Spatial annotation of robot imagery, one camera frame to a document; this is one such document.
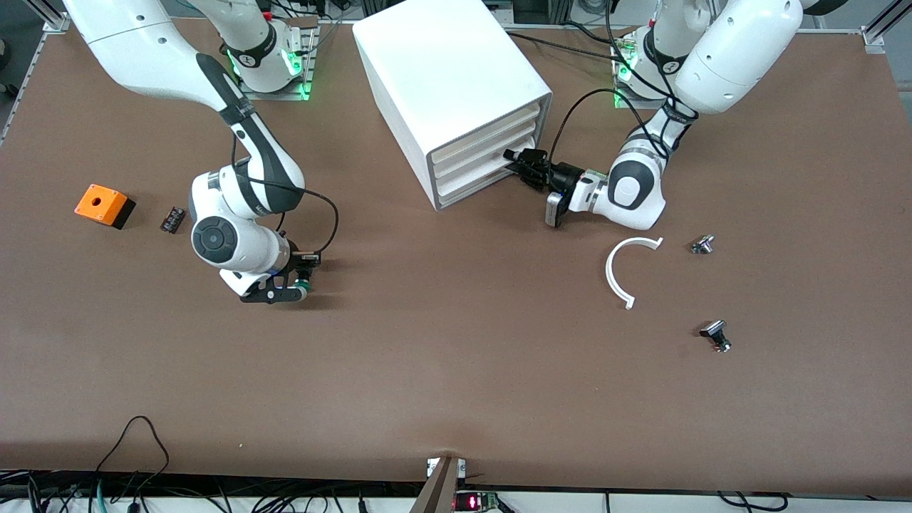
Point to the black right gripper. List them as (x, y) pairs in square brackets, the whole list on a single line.
[(300, 266)]

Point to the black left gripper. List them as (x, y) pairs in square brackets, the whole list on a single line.
[(562, 174)]

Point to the green push button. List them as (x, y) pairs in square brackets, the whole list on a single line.
[(303, 288)]

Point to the white plastic drawer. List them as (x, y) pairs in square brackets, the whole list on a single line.
[(484, 157), (484, 140), (477, 178)]

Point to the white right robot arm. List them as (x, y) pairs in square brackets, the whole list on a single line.
[(235, 242)]

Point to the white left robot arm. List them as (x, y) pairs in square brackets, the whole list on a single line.
[(734, 57)]

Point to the white drawer cabinet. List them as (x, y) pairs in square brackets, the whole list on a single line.
[(442, 64)]

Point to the orange button box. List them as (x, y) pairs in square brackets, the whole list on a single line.
[(100, 203)]

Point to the white curved plastic arc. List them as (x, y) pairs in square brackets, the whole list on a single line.
[(608, 272)]

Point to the small black terminal block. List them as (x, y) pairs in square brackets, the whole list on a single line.
[(173, 219)]

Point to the red display device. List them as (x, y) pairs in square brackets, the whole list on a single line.
[(474, 502)]

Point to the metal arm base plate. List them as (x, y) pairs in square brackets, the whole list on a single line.
[(274, 95), (623, 100)]

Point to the small silver switch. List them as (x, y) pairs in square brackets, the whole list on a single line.
[(702, 245)]

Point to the black headed switch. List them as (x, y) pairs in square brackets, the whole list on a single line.
[(712, 329)]

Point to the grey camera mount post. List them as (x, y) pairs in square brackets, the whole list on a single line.
[(438, 491)]

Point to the aluminium frame rail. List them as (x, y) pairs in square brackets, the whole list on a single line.
[(32, 78), (880, 32)]

